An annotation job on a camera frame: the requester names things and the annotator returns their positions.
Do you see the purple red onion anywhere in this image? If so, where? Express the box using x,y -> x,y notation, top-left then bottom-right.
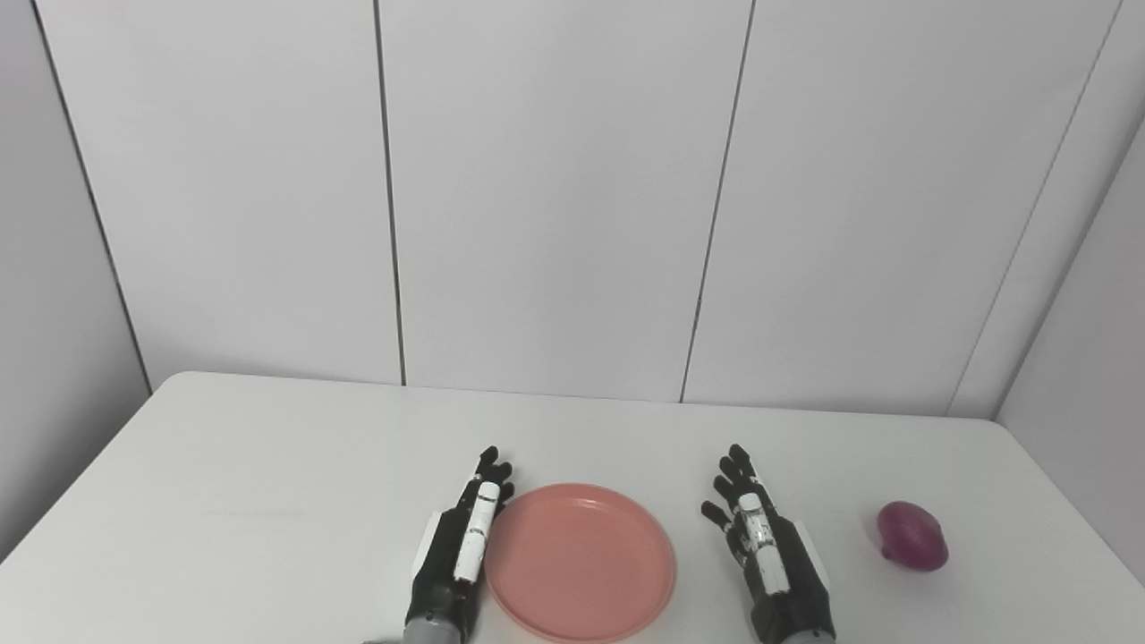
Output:
876,501 -> 949,572

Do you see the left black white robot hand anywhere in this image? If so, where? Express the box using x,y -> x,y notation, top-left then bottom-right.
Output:
404,446 -> 516,627

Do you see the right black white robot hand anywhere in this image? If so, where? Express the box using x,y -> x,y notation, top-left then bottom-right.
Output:
700,444 -> 836,640

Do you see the pink round plate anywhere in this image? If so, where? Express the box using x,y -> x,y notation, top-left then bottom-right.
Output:
483,483 -> 677,643

